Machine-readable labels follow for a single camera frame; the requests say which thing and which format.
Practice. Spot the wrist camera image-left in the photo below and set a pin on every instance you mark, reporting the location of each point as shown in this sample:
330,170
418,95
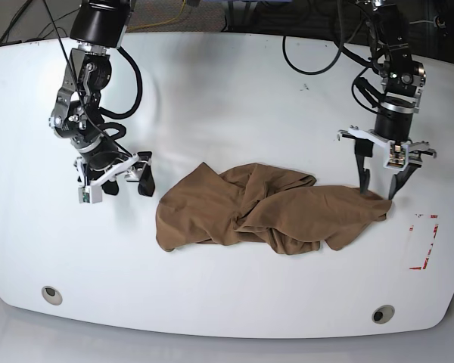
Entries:
90,194

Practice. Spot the grey table grommet right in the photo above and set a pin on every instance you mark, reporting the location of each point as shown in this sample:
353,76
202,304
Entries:
383,314

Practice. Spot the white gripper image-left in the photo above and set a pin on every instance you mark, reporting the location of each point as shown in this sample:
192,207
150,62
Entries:
102,163

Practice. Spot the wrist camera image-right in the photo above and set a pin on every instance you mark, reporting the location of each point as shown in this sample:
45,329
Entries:
396,155

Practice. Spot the red tape rectangle marking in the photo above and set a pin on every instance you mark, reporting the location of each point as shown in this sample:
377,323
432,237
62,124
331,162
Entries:
420,242

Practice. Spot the grey table grommet left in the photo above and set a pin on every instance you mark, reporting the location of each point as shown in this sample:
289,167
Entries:
52,296

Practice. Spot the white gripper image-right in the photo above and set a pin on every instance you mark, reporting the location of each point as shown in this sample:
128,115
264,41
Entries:
393,122

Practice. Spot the grey table grommet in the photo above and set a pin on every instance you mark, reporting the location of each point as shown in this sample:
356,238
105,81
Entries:
52,296
383,314

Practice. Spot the brown t-shirt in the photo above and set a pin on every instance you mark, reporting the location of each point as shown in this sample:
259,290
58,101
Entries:
282,208

